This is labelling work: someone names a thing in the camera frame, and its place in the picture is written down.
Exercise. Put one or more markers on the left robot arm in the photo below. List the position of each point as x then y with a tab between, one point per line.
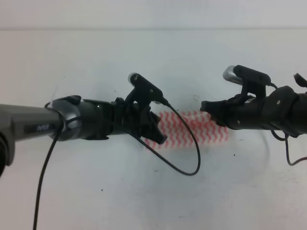
74	118

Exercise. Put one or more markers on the pink white wavy-striped towel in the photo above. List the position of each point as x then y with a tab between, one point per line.
205	130

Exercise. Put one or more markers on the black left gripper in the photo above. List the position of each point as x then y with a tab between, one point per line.
141	122

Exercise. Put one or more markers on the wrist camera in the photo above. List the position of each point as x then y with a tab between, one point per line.
252	81
142	85

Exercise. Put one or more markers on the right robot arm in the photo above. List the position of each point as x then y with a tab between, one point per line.
282	110

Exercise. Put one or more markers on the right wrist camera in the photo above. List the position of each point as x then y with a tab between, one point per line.
252	81

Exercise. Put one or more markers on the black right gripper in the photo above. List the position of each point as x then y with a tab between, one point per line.
237	117

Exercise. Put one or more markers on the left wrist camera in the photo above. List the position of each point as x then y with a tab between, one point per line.
142	85

